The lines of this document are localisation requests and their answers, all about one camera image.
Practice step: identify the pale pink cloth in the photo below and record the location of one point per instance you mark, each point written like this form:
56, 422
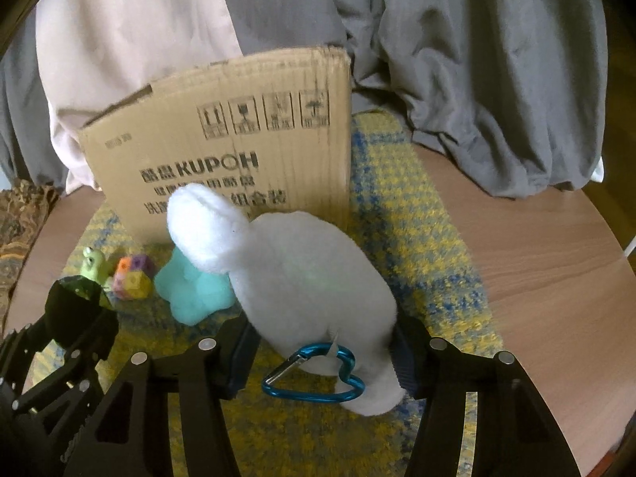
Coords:
124, 35

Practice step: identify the brown patterned cloth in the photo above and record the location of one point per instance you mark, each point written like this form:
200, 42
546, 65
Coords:
20, 228

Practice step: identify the multicoloured foam dice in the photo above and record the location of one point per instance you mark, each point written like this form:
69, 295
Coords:
133, 277

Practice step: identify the grey blanket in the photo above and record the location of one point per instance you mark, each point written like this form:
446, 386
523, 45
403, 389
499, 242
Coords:
472, 59

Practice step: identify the blue heart carabiner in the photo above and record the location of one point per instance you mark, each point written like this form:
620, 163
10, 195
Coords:
348, 392

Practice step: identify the yellow and blue woven mat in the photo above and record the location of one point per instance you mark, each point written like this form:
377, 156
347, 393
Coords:
407, 218

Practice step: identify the white plush toy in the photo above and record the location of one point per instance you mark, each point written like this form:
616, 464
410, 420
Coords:
303, 278

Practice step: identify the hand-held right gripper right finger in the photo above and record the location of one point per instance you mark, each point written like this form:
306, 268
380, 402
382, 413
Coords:
406, 360

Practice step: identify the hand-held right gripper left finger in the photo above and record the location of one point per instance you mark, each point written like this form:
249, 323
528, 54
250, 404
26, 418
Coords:
237, 357

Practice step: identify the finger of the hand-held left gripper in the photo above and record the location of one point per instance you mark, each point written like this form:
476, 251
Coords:
74, 323
64, 382

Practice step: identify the green frog toy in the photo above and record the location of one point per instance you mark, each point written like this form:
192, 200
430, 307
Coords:
95, 262

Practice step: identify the teal plush toy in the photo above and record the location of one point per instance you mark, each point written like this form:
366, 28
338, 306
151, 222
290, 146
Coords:
196, 288

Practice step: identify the brown cardboard box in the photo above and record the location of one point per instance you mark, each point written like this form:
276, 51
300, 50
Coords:
223, 134

